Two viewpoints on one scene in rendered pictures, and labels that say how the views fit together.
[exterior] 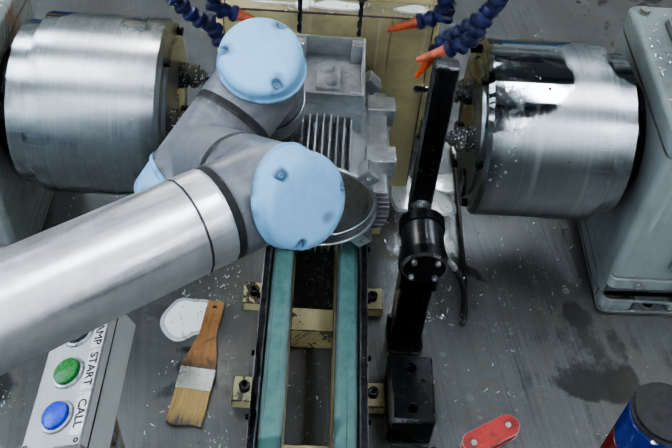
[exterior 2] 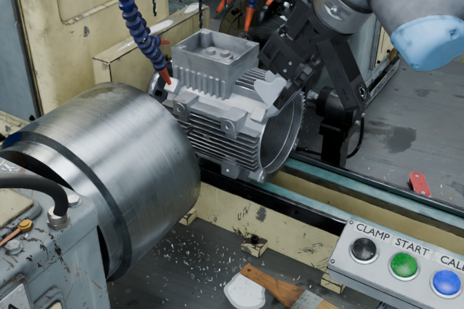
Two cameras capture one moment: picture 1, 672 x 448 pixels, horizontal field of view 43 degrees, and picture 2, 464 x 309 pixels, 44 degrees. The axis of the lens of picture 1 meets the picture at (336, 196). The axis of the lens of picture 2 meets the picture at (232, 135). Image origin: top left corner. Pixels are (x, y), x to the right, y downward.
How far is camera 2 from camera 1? 0.90 m
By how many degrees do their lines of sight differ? 44
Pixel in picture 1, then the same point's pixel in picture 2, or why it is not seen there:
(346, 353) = (369, 190)
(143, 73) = (154, 108)
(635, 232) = (361, 54)
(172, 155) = (437, 3)
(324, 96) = (244, 56)
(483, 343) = (351, 165)
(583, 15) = not seen: hidden behind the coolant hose
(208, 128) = not seen: outside the picture
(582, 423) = (422, 155)
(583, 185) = not seen: hidden behind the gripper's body
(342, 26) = (171, 38)
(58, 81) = (112, 153)
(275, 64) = not seen: outside the picture
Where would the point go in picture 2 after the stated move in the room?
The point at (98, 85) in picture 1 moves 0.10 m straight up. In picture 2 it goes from (139, 136) to (132, 70)
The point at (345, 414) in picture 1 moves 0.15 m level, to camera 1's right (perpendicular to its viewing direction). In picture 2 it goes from (417, 207) to (443, 164)
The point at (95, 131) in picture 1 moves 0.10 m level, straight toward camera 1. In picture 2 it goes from (161, 172) to (233, 182)
